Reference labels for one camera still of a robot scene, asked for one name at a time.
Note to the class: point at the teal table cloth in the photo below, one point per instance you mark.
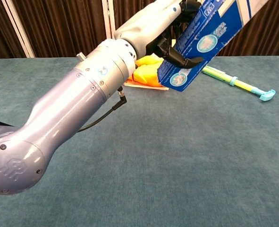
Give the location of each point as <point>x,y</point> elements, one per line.
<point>177,165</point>

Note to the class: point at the blue toothpaste carton box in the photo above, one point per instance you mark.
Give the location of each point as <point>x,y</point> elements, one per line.
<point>212,47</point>

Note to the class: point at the green yellow toy syringe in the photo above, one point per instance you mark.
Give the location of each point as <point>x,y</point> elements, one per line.
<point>242,84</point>

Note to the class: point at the yellow duck toy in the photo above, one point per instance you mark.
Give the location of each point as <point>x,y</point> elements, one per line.
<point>148,60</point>

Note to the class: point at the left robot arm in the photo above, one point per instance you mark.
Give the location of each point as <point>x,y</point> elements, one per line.
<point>59,113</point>

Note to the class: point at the white frame post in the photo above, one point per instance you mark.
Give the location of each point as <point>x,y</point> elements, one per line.
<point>107,14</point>
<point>17,26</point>

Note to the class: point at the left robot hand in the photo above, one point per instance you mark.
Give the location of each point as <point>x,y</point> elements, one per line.
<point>148,26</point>

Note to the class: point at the spiral notebook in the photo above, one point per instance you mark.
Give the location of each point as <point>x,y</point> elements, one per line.
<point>153,88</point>

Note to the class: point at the yellow rubber chicken toy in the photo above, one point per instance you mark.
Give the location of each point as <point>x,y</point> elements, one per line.
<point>144,75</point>

